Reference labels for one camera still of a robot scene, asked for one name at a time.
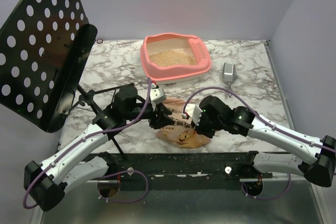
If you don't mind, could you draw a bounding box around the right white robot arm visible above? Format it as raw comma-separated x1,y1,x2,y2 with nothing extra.
187,95,335,187

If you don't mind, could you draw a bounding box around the black perforated music stand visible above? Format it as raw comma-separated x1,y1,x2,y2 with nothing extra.
0,0,135,159

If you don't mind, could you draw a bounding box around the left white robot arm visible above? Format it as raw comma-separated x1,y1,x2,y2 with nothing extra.
23,82,173,211

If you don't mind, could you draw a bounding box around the beige cat litter bag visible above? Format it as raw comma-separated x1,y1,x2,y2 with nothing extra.
156,98,211,148

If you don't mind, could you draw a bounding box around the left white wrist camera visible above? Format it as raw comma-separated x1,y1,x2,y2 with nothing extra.
150,87,166,105

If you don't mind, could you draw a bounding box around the silver metal litter scoop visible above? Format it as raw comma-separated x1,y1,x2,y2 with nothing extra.
222,62,237,91

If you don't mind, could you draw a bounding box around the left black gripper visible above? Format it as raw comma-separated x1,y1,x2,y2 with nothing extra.
124,101,175,130

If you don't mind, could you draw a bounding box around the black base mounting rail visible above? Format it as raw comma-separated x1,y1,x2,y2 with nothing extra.
86,152,292,190

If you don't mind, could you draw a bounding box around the pink cat litter box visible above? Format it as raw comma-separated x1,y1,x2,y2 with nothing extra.
140,33,212,84

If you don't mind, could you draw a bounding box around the clean litter in box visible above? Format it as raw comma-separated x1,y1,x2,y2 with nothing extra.
149,50,197,67

